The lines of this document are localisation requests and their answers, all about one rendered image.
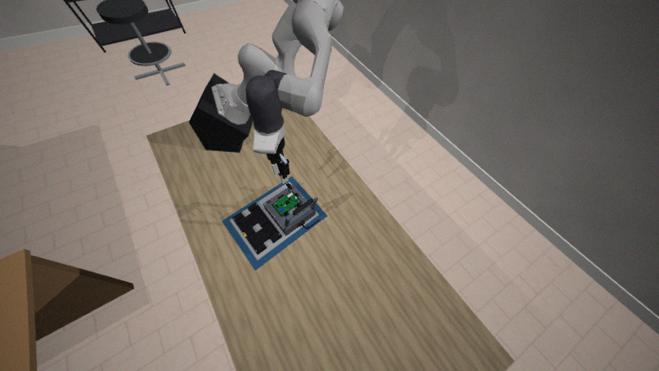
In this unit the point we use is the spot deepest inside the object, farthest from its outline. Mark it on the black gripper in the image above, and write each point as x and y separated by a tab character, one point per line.
279	163

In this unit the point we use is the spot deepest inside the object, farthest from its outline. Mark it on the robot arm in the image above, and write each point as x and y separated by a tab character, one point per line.
311	20

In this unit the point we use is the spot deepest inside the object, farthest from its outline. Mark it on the green circuit board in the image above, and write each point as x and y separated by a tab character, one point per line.
286	203

